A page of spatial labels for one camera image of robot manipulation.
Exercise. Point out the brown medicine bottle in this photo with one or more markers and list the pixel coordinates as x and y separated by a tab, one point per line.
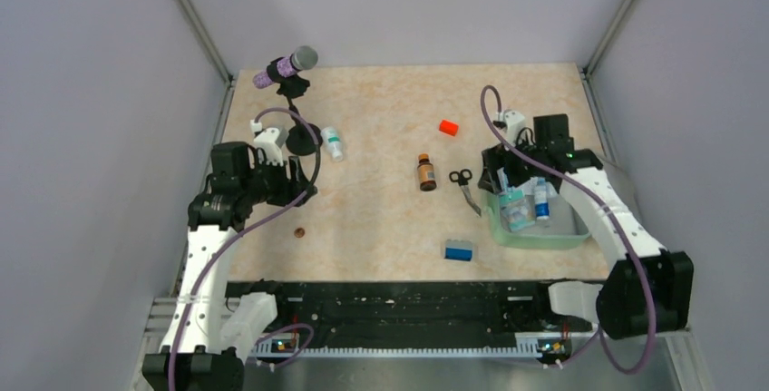
426	173

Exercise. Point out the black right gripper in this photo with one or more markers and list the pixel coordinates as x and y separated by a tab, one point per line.
493	159

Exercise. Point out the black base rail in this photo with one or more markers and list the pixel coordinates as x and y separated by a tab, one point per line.
420	315

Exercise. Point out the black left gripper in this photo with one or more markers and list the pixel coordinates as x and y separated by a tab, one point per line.
289	188

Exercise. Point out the orange block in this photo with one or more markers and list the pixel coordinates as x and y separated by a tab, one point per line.
448	127

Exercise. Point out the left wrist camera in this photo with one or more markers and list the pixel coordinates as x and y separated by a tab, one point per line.
269	143

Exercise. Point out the translucent box lid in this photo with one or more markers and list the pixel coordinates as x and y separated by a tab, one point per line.
621	183

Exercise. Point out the white teal small bottle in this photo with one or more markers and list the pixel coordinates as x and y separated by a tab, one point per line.
333	143

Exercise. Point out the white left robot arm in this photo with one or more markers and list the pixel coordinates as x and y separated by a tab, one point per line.
245	189

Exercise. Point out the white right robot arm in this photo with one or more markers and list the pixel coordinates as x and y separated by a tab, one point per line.
648	288

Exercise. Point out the black handled scissors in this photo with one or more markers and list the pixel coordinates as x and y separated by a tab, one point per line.
462	179

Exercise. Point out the green plastic medicine box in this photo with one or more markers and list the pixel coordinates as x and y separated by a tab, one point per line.
565	229

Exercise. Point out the clear teal zip bag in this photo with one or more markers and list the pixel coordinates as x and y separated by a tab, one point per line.
516	210

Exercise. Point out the blue cotton ball bag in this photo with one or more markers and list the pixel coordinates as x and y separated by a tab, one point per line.
526	189

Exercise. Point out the purple grey microphone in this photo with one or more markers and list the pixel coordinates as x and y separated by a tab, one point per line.
279	70

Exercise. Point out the blue grey small box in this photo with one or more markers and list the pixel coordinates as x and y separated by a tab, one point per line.
458	250

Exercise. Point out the white blue small bottle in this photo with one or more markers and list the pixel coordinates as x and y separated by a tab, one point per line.
541	200

